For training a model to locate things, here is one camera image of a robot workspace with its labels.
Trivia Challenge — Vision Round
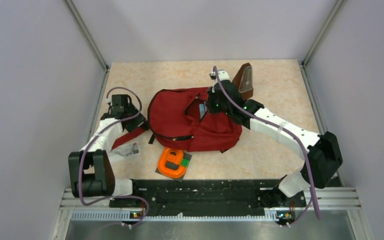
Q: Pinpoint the green toy block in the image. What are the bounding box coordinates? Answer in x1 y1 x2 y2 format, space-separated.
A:
180 158 190 168

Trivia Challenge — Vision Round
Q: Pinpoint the red backpack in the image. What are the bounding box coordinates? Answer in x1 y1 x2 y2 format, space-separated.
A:
112 87 243 153

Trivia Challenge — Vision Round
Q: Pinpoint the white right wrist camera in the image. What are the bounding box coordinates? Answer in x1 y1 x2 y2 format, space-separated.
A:
209 69 231 82

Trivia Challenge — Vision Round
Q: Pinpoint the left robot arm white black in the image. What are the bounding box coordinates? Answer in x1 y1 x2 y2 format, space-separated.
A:
68 94 148 207

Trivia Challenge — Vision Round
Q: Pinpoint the brown wooden metronome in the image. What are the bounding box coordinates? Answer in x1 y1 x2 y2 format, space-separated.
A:
232 62 254 101

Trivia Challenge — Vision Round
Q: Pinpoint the aluminium frame post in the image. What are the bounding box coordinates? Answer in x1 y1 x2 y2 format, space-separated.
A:
301 0 347 69
63 0 110 72

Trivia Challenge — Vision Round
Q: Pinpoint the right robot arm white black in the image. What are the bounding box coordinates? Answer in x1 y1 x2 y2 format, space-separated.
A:
207 80 343 206

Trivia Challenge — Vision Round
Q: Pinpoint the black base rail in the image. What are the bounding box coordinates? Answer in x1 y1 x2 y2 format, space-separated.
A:
109 178 342 220

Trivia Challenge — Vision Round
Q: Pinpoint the orange plastic letter toy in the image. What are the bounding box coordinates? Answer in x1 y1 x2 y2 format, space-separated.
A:
157 147 187 179

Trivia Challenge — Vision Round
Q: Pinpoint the aluminium frame post right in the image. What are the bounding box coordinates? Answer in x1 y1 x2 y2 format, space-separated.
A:
301 0 347 69

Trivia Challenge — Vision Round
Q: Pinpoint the aluminium frame post left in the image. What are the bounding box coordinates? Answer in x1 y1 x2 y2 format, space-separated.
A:
63 0 110 72

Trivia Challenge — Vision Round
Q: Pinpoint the light blue blister pack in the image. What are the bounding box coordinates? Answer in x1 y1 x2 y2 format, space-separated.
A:
198 102 208 120

